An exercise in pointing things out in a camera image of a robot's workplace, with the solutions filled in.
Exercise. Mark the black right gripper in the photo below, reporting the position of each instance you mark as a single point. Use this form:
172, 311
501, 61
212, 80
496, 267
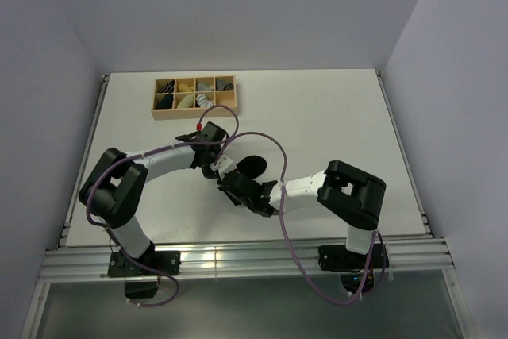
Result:
236, 201

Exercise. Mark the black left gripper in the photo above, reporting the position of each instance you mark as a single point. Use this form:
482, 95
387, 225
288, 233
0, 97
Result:
209, 174

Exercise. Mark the dark grey rolled socks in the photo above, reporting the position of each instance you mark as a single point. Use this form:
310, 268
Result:
223, 85

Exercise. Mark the black striped rolled socks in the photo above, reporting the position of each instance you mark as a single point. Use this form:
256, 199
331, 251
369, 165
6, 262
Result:
167, 88

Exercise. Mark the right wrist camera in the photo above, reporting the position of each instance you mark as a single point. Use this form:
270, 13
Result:
223, 165

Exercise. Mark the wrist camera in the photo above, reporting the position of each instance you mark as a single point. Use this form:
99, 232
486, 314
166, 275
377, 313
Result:
223, 165
211, 133

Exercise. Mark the dark teal rolled socks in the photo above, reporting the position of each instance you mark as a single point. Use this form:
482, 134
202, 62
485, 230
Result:
166, 102

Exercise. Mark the wooden compartment box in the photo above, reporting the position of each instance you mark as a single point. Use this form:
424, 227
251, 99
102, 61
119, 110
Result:
224, 98

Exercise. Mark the grey yellow rolled socks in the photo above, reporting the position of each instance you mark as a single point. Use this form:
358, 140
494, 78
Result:
203, 87

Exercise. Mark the cream rolled socks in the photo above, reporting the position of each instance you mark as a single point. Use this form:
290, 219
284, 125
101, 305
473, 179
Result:
186, 102

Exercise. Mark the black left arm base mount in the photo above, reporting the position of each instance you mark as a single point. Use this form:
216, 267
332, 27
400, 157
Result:
166, 262

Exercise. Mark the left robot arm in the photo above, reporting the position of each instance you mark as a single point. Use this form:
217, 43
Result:
112, 191

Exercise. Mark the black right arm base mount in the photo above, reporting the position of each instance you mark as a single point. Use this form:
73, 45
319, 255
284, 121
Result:
336, 258

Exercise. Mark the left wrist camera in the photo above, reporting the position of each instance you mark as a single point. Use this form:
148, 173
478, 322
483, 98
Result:
211, 133

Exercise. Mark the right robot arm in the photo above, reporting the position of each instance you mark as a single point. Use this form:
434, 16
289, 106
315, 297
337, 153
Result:
353, 195

